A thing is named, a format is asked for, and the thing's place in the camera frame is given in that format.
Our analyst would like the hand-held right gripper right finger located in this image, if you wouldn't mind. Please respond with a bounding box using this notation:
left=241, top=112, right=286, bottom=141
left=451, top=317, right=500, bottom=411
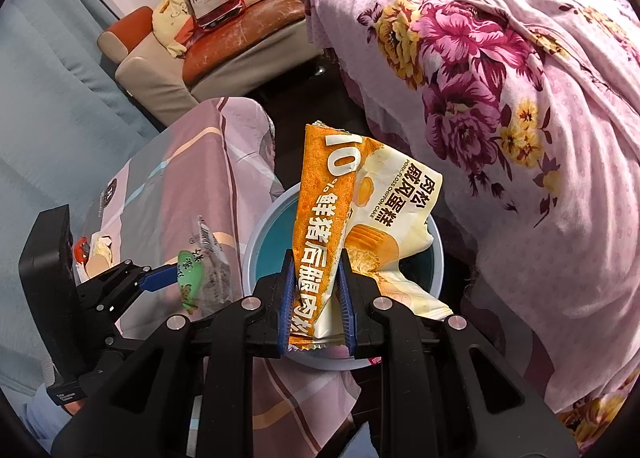
left=337, top=248, right=581, bottom=458

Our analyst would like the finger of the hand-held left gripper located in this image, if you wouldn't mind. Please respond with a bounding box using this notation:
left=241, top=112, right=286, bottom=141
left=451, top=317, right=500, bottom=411
left=102, top=302, right=171, bottom=340
left=117, top=260, right=182, bottom=293

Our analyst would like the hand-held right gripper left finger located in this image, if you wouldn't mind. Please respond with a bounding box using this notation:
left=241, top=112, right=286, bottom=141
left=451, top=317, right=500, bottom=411
left=50, top=248, right=296, bottom=458

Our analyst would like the clear wrapper green print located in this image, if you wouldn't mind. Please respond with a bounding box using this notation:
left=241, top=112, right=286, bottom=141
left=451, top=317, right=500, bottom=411
left=177, top=215, right=236, bottom=319

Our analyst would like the teal bin white rim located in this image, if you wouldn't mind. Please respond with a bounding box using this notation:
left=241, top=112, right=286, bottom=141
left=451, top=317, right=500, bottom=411
left=241, top=181, right=445, bottom=371

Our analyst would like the yellow cake wrapper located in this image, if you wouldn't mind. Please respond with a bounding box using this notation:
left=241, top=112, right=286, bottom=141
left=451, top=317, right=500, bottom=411
left=287, top=120, right=453, bottom=351

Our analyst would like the blue curtain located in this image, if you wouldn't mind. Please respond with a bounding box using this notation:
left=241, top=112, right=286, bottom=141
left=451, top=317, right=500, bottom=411
left=0, top=0, right=166, bottom=389

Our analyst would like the beige armchair brown leather seat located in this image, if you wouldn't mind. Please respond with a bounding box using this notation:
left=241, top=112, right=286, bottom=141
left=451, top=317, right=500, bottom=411
left=96, top=0, right=326, bottom=128

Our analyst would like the pale yellow cushion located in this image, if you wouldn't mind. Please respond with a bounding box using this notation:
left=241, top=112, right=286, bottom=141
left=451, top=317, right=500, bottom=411
left=151, top=0, right=193, bottom=59

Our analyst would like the pink floral blanket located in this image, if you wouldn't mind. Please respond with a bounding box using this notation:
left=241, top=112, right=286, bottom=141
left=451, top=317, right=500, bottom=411
left=304, top=0, right=640, bottom=456

